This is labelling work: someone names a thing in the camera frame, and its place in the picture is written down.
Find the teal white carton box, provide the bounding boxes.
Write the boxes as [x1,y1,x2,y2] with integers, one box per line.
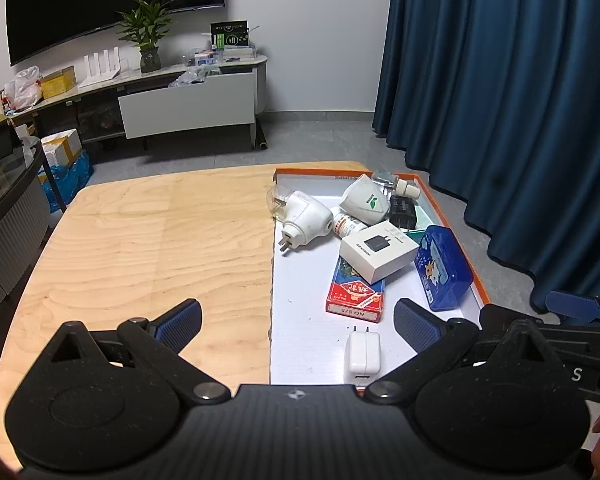
[403,206,440,244]

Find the white router with antennas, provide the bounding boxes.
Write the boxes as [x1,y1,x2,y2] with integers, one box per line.
[78,47,121,89]

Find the white charger retail box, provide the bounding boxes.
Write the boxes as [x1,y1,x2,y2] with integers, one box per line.
[339,220,419,284]

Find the blue plastic bag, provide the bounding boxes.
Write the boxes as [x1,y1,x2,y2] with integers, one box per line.
[38,151,94,212]

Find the black wall charger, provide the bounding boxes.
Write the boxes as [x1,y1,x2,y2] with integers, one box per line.
[388,195,416,229]

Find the red playing card box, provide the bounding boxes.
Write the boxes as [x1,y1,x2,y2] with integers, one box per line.
[326,258,385,323]

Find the white tv console cabinet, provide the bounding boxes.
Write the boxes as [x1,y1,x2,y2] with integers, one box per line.
[12,54,268,150]

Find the potted green plant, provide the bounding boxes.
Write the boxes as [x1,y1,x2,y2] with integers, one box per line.
[118,0,175,74]

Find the blue plastic case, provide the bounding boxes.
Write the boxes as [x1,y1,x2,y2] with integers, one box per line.
[414,226,474,312]

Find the blue curtain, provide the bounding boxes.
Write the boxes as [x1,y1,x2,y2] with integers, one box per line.
[373,0,600,311]

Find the white vaporizer with clear bottle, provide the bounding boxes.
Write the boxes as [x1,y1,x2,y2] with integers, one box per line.
[266,184,334,252]

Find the black side cabinet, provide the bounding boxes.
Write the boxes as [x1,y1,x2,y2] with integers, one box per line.
[0,136,50,303]

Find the white plastic bag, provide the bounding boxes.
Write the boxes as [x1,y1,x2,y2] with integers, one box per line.
[4,66,42,112]

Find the clear liquid refill bottle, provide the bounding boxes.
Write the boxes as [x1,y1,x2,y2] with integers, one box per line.
[372,171,420,200]

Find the white plug-in vaporizer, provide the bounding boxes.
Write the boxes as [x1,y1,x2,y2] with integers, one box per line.
[339,174,390,226]

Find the white usb charger cube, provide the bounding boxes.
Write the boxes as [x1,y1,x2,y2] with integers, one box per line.
[344,330,381,388]

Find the yellow cardboard box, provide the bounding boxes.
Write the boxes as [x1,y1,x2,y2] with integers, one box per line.
[40,65,76,100]

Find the black green display box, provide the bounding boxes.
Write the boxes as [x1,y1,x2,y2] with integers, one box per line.
[210,20,253,50]

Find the orange white cardboard box lid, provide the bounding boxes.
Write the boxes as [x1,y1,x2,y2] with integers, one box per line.
[268,167,492,387]

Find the white yellow floor box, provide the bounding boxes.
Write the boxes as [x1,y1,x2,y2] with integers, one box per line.
[41,128,82,167]

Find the white pill bottle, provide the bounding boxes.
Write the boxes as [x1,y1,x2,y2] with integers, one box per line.
[332,211,368,238]

